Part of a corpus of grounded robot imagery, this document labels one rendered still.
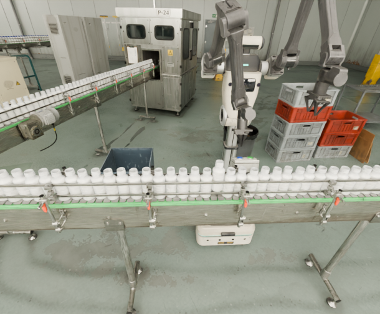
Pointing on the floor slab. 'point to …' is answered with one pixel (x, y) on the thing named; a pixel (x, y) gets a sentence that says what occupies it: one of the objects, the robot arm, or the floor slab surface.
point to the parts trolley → (375, 103)
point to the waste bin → (245, 142)
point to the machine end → (163, 53)
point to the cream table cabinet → (0, 81)
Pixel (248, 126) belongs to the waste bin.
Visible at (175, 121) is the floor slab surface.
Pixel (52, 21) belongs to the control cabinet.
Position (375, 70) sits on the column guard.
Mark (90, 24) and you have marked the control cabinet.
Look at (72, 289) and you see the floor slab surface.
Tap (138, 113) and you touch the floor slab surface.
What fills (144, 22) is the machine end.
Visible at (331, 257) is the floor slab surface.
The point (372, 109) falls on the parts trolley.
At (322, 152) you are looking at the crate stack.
